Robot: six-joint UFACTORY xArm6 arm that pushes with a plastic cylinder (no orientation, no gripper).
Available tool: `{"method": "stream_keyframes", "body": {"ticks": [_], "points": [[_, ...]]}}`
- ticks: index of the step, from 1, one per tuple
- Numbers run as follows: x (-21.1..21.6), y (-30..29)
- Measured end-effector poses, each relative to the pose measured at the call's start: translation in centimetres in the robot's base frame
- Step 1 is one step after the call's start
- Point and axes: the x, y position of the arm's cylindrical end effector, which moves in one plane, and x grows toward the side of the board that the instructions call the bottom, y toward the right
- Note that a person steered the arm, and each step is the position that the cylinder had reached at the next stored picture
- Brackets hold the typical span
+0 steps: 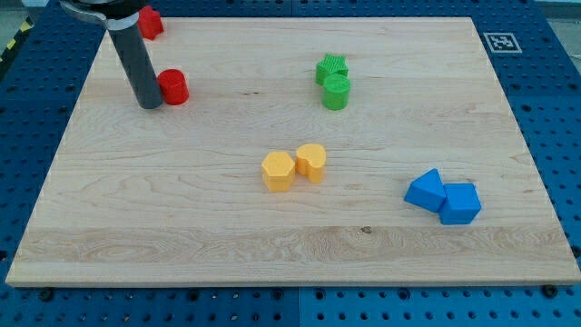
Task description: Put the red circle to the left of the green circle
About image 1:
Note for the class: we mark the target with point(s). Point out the light wooden board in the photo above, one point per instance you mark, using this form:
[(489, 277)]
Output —
[(174, 197)]

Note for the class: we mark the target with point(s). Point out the red star block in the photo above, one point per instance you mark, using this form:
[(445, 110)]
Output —
[(150, 23)]

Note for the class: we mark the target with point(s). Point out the red cylinder block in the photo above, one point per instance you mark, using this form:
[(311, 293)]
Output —
[(174, 87)]

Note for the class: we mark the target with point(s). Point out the yellow hexagon block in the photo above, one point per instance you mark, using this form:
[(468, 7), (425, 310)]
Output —
[(278, 171)]

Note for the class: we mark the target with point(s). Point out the yellow heart block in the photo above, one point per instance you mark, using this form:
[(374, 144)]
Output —
[(311, 161)]

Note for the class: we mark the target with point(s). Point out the green star block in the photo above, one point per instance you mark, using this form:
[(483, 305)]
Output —
[(329, 65)]

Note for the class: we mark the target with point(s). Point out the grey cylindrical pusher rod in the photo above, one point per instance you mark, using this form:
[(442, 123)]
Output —
[(130, 47)]

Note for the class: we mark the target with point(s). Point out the silver black robot arm end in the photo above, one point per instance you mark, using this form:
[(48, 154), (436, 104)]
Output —
[(99, 11)]

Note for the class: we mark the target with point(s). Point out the blue triangle block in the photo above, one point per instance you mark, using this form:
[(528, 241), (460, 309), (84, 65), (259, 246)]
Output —
[(427, 191)]

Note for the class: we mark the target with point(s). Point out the white fiducial marker tag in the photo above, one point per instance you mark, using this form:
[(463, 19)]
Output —
[(502, 43)]

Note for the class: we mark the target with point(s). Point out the green cylinder block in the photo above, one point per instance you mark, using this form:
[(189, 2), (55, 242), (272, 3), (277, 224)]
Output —
[(336, 91)]

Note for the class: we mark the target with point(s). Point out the blue cube block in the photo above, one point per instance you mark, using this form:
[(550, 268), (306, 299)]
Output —
[(461, 205)]

